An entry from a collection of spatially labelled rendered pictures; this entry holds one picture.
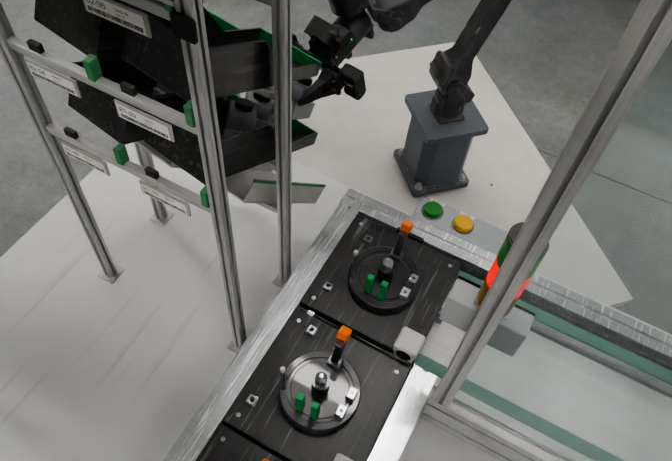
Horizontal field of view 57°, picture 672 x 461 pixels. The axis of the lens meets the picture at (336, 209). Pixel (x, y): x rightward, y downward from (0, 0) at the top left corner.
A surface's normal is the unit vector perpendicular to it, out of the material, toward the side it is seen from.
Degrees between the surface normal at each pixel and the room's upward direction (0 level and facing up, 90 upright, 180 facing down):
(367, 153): 0
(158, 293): 0
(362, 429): 0
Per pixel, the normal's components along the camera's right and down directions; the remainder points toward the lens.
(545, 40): 0.06, -0.60
